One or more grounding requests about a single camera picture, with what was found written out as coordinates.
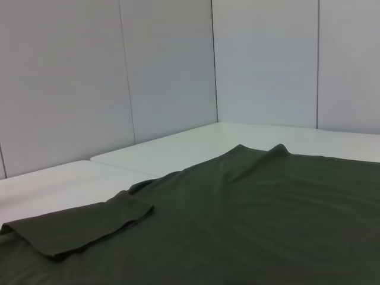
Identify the dark green shirt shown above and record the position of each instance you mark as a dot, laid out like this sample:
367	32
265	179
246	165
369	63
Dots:
237	222

